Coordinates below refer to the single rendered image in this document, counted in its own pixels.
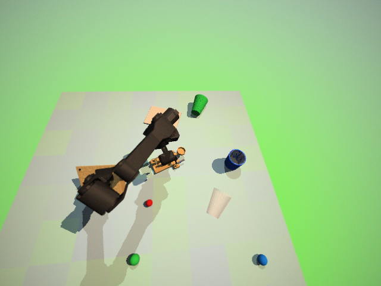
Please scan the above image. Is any green ball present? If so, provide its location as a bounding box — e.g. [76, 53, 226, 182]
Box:
[130, 253, 139, 266]

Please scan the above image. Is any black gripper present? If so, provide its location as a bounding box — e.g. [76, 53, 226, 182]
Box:
[155, 141, 176, 166]

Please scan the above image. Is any dark blue ball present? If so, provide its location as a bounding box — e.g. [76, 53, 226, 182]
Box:
[257, 254, 268, 266]

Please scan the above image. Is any green cup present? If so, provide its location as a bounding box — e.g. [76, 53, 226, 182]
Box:
[192, 94, 208, 116]

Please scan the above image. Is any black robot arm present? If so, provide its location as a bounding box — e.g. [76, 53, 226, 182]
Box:
[76, 107, 180, 216]

